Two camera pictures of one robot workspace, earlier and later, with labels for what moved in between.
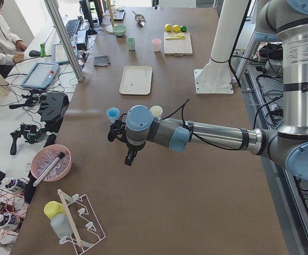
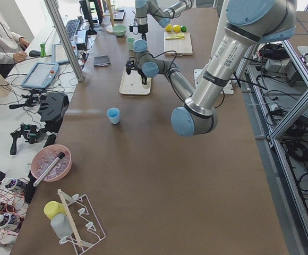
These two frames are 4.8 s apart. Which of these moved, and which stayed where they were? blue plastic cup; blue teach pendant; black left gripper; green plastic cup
Moved: black left gripper
Stayed: blue plastic cup; green plastic cup; blue teach pendant
